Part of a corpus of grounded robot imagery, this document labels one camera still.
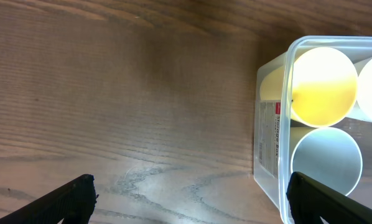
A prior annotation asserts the clear plastic storage container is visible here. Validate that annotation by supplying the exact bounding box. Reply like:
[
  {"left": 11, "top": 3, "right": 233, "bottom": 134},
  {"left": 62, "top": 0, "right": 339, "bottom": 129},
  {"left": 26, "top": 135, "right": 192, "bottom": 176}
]
[{"left": 253, "top": 35, "right": 372, "bottom": 223}]

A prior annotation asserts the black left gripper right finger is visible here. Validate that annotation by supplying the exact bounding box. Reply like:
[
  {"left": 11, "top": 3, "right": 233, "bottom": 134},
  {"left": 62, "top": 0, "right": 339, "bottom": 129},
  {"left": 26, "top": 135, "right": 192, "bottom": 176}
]
[{"left": 287, "top": 172, "right": 372, "bottom": 224}]

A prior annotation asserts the yellow paper cup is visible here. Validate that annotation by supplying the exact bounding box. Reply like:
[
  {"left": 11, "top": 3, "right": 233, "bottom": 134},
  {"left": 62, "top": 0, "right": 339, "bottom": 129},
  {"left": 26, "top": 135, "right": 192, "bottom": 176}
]
[{"left": 259, "top": 46, "right": 359, "bottom": 128}]

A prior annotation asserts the white paper cup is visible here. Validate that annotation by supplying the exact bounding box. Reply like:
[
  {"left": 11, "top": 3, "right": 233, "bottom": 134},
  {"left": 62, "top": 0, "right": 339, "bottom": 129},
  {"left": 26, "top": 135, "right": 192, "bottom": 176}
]
[{"left": 347, "top": 57, "right": 372, "bottom": 123}]

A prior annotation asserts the grey paper cup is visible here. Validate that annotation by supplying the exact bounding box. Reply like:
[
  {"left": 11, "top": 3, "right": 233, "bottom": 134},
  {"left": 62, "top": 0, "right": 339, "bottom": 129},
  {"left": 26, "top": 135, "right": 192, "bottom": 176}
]
[{"left": 289, "top": 127, "right": 363, "bottom": 196}]

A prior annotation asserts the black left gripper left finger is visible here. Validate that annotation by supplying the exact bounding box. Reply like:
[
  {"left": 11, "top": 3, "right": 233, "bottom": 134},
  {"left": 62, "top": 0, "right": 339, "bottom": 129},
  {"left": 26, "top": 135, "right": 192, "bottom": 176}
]
[{"left": 0, "top": 174, "right": 98, "bottom": 224}]

